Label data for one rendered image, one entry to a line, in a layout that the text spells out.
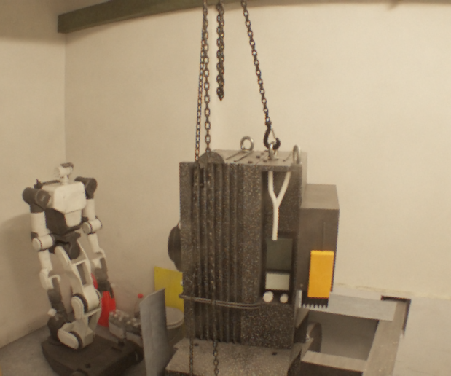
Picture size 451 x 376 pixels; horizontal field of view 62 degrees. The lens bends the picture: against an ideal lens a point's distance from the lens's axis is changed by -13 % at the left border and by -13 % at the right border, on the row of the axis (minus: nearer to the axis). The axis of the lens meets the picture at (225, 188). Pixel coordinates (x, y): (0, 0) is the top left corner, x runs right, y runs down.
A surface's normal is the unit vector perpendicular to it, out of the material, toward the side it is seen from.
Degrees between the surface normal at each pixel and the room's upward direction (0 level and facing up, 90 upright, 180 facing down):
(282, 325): 90
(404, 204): 90
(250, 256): 90
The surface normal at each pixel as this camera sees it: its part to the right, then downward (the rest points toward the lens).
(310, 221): -0.22, 0.18
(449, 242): -0.45, 0.17
